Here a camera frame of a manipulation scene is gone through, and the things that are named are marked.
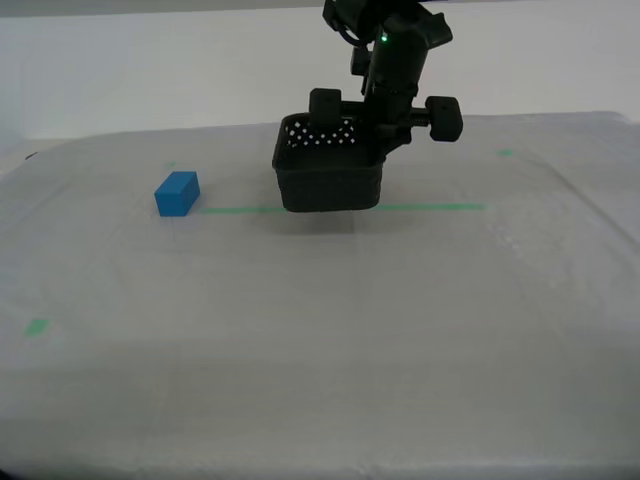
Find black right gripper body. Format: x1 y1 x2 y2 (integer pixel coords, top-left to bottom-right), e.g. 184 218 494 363
342 47 431 132

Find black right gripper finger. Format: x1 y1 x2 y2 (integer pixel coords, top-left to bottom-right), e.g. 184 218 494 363
382 95 464 164
308 88 346 135

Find black perforated plastic basket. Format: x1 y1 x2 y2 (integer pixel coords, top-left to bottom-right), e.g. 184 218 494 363
271 112 385 215

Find blue rectangular block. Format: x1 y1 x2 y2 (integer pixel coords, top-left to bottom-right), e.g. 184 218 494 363
153 170 202 218

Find long green tape strip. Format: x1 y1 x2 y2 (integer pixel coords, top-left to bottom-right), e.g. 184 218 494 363
199 202 486 215

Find white table cover sheet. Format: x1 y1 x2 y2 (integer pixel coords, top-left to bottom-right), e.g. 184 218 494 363
0 110 640 480

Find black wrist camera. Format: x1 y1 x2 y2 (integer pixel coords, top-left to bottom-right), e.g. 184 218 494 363
351 45 374 96

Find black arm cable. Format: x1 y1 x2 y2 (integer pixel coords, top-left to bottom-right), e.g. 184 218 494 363
327 12 369 49

